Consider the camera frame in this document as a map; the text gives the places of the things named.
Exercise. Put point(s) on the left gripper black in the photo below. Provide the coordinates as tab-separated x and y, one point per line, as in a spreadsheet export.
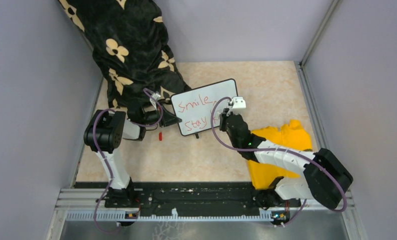
168	118

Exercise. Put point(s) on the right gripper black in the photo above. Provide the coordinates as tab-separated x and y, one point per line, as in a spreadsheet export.
223	116

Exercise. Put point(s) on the white whiteboard black frame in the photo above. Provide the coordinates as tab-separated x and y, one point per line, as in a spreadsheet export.
194	107

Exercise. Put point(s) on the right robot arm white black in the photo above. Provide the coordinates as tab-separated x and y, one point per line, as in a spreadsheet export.
320	175

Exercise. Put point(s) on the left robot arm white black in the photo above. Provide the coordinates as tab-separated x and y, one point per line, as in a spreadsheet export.
104	134

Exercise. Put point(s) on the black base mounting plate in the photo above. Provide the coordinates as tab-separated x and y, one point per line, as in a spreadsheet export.
204	199

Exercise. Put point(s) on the black floral blanket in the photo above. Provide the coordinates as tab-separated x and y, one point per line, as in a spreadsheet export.
130	45

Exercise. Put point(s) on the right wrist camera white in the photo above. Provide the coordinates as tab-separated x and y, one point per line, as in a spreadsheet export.
237	103

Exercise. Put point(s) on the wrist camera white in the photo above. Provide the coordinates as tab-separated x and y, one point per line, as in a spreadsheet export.
237	103
154	99

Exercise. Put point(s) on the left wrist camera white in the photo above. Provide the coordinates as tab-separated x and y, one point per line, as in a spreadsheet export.
154	99

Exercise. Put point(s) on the aluminium frame rail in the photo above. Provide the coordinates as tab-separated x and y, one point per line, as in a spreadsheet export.
82	203

